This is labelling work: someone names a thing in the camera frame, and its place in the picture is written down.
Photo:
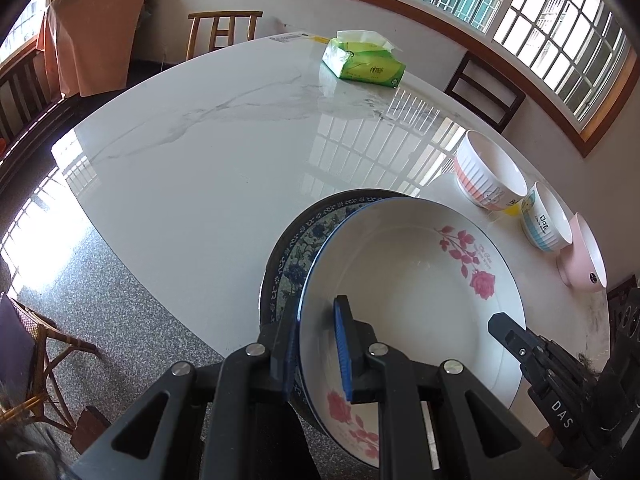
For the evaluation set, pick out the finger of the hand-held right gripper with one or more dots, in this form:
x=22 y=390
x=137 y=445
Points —
x=520 y=345
x=560 y=412

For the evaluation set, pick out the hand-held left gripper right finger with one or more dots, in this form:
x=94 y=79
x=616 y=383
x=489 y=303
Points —
x=344 y=350

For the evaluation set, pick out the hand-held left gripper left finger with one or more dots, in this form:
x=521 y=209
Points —
x=285 y=362

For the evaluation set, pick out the white plate with pink roses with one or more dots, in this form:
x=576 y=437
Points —
x=410 y=300

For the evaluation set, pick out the blue patterned plate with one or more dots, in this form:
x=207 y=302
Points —
x=305 y=245

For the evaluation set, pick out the small white bowl blue print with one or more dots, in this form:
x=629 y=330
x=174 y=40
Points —
x=547 y=215

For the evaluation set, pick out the white ribbed bowl pink stripes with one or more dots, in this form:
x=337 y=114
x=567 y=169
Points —
x=492 y=162

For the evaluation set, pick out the brown wooden stool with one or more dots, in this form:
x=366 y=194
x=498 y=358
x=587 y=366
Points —
x=92 y=427

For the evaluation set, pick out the rattan chair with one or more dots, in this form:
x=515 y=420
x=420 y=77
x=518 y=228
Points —
x=40 y=340

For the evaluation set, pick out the dark wooden chair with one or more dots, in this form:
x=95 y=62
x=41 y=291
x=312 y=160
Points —
x=487 y=95

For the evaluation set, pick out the wooden framed barred window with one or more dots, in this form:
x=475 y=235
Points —
x=545 y=90

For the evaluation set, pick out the green tissue pack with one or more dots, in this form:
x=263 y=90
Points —
x=360 y=62

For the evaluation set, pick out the white paper label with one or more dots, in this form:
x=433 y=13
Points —
x=292 y=37

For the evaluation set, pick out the light wooden chair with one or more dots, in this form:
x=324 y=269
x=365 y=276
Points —
x=220 y=27

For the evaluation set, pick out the dark wooden bench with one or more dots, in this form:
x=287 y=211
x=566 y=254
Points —
x=25 y=95

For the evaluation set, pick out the orange cloth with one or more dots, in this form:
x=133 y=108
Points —
x=95 y=30

